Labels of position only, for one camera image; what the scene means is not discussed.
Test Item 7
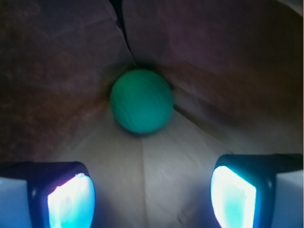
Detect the green ball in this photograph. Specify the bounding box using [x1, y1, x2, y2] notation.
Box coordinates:
[110, 69, 174, 134]

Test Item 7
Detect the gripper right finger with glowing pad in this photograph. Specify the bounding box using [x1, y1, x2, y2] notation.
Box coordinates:
[210, 154, 304, 228]

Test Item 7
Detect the brown paper bag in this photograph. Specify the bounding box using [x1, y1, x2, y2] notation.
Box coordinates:
[0, 0, 304, 228]

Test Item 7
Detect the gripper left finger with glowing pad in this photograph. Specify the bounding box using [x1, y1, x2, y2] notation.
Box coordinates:
[0, 161, 95, 228]

